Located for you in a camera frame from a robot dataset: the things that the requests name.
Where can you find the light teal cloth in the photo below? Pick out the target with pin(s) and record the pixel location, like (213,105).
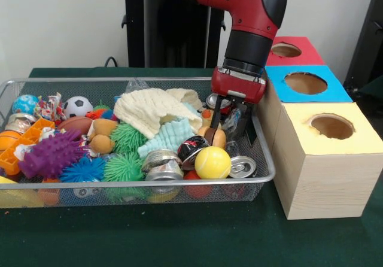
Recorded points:
(167,138)

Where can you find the red soda can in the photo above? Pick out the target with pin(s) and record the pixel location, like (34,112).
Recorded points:
(210,101)

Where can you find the green spiky ball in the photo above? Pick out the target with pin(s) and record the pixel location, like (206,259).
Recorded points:
(124,167)

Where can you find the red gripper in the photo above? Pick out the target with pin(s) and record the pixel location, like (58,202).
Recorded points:
(238,86)

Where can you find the silver can with pull tab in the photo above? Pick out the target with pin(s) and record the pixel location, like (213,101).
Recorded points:
(242,167)

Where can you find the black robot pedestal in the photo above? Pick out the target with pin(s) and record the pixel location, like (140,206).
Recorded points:
(149,27)

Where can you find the small orange basketball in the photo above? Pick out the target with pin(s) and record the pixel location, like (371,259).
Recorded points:
(7,140)

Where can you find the yellow tennis ball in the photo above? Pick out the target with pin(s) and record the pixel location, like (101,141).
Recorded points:
(212,162)

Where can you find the purple spiky ball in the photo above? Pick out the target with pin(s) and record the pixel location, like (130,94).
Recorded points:
(51,156)

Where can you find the crushed silver can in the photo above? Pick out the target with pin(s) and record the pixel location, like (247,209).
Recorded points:
(163,165)

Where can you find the dark green table cloth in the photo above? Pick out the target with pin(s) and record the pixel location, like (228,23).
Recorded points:
(179,237)

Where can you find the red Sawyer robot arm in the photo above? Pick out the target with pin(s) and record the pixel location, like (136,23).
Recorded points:
(254,15)

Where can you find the cream knitted cloth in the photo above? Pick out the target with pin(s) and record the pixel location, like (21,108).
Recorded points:
(149,110)

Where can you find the small toy hamburger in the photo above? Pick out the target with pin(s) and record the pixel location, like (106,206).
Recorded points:
(219,139)

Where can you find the clear shallow mesh bin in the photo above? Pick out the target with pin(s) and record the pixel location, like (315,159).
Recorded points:
(119,189)

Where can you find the clear blue-printed plastic packet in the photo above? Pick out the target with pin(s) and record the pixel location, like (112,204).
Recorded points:
(232,123)

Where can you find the wooden box with three holes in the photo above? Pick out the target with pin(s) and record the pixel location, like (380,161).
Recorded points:
(326,171)

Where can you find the black side stand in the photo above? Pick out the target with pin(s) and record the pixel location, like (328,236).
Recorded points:
(371,39)

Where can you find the small soccer ball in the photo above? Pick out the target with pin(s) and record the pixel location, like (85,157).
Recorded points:
(78,106)

